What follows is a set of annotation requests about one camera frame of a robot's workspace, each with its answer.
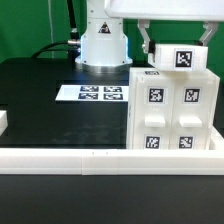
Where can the white cabinet door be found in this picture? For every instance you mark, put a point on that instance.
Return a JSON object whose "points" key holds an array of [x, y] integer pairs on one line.
{"points": [[152, 114], [190, 115]]}

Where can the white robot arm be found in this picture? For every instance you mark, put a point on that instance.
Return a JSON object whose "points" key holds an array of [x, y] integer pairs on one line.
{"points": [[104, 46]]}

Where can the white marker base plate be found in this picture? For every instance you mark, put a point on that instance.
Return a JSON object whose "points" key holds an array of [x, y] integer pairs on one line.
{"points": [[93, 93]]}

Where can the white cabinet top block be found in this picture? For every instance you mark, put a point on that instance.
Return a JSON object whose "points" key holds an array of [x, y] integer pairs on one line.
{"points": [[179, 57]]}

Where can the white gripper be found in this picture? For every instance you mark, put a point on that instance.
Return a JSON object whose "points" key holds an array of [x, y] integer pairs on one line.
{"points": [[179, 10]]}

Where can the white cabinet body box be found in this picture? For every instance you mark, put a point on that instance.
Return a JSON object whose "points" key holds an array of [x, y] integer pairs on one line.
{"points": [[152, 74]]}

